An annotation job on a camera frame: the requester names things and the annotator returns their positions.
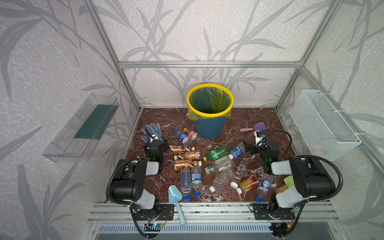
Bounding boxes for small circuit board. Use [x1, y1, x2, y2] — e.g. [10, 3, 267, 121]
[144, 222, 166, 232]

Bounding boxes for orange red juice bottle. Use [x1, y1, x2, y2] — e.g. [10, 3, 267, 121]
[236, 175, 259, 194]

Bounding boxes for Pepsi bottle blue cap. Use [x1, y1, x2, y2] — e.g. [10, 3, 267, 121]
[174, 129, 191, 147]

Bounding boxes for clear square bottle green-white cap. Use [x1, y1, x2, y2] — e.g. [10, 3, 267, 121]
[205, 154, 234, 175]

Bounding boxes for aluminium front rail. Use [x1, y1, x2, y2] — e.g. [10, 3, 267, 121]
[87, 202, 339, 224]

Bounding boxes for teal bin with yellow rim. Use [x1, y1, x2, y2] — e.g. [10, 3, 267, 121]
[186, 83, 235, 141]

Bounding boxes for blue dotted work glove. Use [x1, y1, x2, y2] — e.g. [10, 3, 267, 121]
[141, 123, 163, 144]

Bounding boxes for middle brown coffee bottle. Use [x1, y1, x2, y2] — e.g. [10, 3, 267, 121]
[174, 151, 201, 161]

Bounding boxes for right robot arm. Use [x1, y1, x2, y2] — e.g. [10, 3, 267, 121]
[243, 141, 344, 209]

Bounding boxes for bottom brown coffee bottle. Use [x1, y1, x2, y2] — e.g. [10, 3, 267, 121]
[174, 160, 202, 171]

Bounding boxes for clear grape juice bottle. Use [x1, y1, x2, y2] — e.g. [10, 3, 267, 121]
[230, 160, 248, 190]

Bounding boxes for red label bottle yellow cap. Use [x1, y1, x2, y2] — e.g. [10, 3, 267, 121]
[184, 128, 203, 143]

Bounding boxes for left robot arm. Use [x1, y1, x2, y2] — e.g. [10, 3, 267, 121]
[106, 138, 169, 214]

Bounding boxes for light blue plastic trowel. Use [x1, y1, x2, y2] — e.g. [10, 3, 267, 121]
[168, 185, 187, 227]

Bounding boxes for light green plastic piece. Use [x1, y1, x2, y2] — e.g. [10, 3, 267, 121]
[284, 176, 295, 188]

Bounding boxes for white wire mesh basket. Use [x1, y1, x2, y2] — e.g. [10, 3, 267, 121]
[290, 90, 362, 161]

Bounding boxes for green Sprite bottle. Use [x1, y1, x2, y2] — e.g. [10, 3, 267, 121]
[203, 146, 229, 162]

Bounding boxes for small blue label water bottle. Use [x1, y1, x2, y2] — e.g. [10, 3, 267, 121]
[255, 174, 274, 203]

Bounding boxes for clear acrylic wall shelf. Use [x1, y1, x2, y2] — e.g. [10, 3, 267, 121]
[42, 94, 120, 163]

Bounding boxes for purple pink toy scoop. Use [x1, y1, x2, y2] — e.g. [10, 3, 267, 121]
[239, 122, 268, 133]

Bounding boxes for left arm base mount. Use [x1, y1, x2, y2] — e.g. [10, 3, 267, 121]
[134, 204, 175, 221]

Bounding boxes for yellow-green bin liner bag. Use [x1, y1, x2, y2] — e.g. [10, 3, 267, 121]
[187, 84, 235, 121]

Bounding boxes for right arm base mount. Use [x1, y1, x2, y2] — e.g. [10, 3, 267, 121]
[249, 203, 296, 221]

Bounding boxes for brown coffee bottle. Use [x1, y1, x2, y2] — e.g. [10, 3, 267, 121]
[174, 151, 201, 161]
[169, 145, 195, 156]
[174, 160, 202, 171]

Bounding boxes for clear ribbed bottle white cap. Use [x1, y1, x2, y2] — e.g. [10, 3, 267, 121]
[209, 168, 235, 193]

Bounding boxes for blue-cap water bottle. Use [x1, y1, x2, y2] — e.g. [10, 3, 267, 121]
[191, 166, 203, 197]
[181, 168, 192, 202]

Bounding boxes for wooden handle tool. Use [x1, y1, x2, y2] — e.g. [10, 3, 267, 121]
[275, 185, 289, 194]

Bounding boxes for top brown coffee bottle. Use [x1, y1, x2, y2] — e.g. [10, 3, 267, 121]
[169, 145, 195, 156]

